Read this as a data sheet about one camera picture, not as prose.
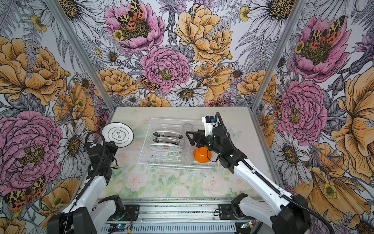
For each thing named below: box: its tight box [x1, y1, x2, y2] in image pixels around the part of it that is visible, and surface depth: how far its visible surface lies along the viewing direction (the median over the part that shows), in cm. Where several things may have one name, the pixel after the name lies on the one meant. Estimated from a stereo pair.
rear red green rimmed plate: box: [152, 131, 184, 139], surface depth 99 cm
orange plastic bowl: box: [193, 146, 212, 164], surface depth 91 cm
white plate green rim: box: [101, 121, 135, 149], surface depth 91 cm
